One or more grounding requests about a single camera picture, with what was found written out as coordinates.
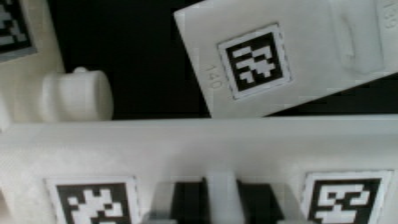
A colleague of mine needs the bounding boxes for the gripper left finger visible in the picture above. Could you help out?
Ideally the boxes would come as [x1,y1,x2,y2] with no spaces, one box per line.
[0,122,208,224]

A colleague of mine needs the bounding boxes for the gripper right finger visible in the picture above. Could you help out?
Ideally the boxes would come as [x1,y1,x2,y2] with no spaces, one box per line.
[208,116,398,224]

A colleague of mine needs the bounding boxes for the white cabinet door panel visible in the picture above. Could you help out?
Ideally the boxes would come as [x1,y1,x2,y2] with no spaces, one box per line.
[175,0,398,118]

